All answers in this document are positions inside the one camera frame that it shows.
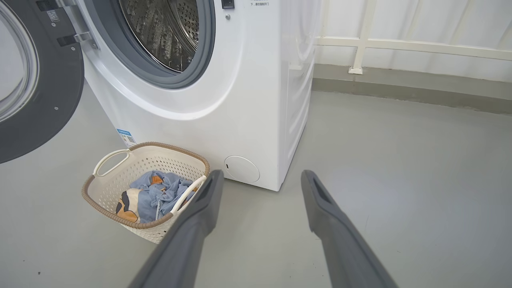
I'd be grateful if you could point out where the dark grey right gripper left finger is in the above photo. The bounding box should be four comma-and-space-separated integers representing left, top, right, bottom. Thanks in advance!
128, 170, 224, 288

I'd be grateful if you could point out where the blue cartoon print garment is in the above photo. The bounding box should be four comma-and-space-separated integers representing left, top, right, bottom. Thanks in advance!
129, 170, 197, 224

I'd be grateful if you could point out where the metal door hinge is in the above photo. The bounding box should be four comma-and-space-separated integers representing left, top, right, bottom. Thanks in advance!
56, 31, 99, 50

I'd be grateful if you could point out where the stainless steel washing machine drum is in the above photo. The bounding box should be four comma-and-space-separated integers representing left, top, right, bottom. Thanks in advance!
119, 0, 200, 73

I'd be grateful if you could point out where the white front-load washing machine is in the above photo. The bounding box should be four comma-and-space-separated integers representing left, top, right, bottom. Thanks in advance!
64, 0, 322, 192

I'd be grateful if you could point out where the white metal railing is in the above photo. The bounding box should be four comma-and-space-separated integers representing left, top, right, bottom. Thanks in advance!
314, 0, 512, 75

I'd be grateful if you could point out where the round white drain filter cover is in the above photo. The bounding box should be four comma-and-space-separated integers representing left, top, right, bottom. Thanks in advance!
224, 156, 260, 184

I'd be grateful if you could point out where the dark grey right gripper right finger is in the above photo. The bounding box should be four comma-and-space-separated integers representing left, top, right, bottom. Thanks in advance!
301, 170, 398, 288

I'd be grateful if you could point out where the washing machine glass door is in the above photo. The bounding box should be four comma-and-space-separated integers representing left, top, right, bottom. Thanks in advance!
0, 0, 85, 164

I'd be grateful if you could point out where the white garment large cartoon print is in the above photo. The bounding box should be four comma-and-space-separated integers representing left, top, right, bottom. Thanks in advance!
115, 188, 145, 224

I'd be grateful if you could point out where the blue energy label sticker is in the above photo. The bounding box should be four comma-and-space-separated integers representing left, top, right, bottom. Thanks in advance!
116, 129, 137, 148

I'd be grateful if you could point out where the white perforated basket brown rim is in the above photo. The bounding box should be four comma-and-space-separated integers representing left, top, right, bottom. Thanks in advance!
82, 142, 210, 244

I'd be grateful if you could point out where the grey rubber door gasket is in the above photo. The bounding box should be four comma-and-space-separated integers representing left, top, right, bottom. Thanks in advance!
82, 0, 216, 89

